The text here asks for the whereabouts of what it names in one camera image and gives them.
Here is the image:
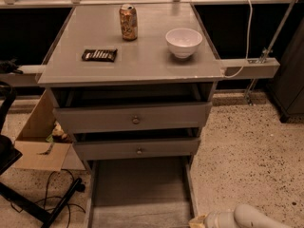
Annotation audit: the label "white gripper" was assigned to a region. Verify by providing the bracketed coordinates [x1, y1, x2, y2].
[188, 211, 237, 228]

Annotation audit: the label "grey bottom drawer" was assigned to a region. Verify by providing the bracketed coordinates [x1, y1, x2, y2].
[84, 157, 198, 228]

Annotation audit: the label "grey drawer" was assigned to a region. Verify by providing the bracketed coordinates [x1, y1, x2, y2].
[53, 95, 212, 134]
[84, 157, 198, 228]
[73, 128, 200, 161]

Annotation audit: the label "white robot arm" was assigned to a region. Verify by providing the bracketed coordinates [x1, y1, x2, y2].
[189, 204, 292, 228]

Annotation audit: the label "grey middle drawer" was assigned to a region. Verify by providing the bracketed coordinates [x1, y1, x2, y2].
[73, 128, 200, 161]

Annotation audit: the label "grey drawer cabinet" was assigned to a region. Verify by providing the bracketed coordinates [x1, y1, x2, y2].
[37, 2, 226, 176]

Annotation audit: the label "grey top drawer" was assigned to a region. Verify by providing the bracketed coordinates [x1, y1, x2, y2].
[53, 95, 212, 134]

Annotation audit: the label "dark cabinet at right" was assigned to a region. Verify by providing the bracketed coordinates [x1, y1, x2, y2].
[268, 19, 304, 123]

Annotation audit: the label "items inside cardboard box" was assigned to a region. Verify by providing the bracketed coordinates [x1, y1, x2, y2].
[46, 122, 72, 143]

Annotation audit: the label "open cardboard box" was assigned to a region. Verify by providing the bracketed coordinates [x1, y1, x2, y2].
[13, 92, 85, 171]

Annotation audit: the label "white bowl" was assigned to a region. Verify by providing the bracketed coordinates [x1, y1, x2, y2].
[165, 28, 202, 59]

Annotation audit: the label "metal diagonal rod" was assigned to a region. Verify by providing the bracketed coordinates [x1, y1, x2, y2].
[244, 0, 298, 105]

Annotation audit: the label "dark chocolate bar wrapper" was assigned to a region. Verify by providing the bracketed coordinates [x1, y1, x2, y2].
[82, 49, 118, 62]

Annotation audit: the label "black chair base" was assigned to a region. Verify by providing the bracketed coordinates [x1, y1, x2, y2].
[0, 81, 86, 228]

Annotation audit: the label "gold soda can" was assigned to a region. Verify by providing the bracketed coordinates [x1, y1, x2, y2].
[119, 4, 138, 41]

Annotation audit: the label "black floor cable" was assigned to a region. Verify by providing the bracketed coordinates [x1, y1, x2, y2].
[9, 169, 87, 228]

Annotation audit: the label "grey horizontal rail beam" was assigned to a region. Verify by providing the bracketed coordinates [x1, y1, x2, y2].
[0, 58, 279, 87]

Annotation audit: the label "white hanging cable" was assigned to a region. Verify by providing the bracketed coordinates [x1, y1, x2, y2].
[223, 0, 254, 80]

